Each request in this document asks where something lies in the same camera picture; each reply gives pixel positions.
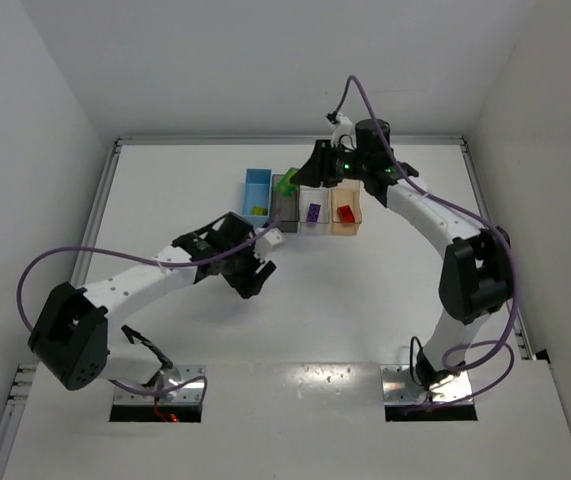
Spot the dark green lego brick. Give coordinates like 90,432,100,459
275,167,298,197

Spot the purple lego brick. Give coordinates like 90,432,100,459
306,203,321,223

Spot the red lego brick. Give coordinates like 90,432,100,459
337,205,356,223

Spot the lime green lego brick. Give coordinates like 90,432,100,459
251,206,268,216

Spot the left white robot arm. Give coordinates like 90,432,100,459
28,212,284,396

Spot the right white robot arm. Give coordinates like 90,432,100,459
292,113,513,389

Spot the clear transparent bin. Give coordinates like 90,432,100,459
299,187,329,235

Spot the orange transparent bin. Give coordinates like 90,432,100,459
330,180,362,236

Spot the grey transparent bin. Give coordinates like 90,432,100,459
270,174,300,234

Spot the blue plastic bin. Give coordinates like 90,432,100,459
241,168,272,228

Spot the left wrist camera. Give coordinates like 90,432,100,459
256,228,285,251

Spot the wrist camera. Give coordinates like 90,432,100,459
256,228,285,251
326,112,353,147

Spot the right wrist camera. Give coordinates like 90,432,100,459
326,112,353,147

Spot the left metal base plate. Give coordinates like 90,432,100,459
112,365,207,407

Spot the metal base plate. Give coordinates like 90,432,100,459
380,364,474,408
112,365,207,407

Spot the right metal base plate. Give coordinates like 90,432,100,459
380,364,474,408

